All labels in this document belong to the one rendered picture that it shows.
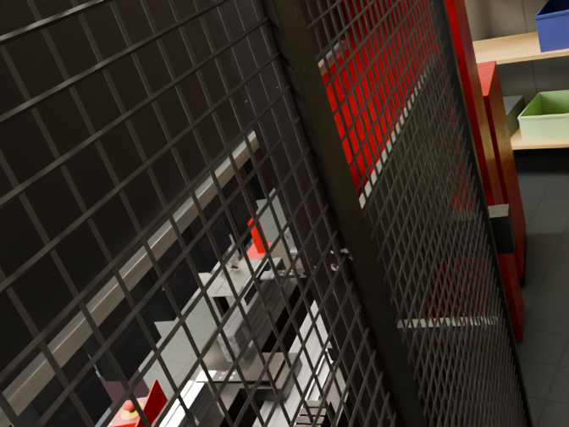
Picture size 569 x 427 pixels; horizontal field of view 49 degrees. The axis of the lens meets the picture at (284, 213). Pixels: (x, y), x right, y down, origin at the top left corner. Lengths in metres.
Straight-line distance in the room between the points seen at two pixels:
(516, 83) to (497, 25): 0.42
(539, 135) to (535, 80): 0.64
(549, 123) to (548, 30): 0.57
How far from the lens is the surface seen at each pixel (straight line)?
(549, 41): 3.91
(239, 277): 1.95
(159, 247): 1.15
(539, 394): 2.74
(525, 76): 4.72
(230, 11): 0.47
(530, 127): 4.17
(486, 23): 4.67
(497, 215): 2.12
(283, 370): 1.48
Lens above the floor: 1.91
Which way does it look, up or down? 24 degrees down
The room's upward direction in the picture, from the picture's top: 20 degrees counter-clockwise
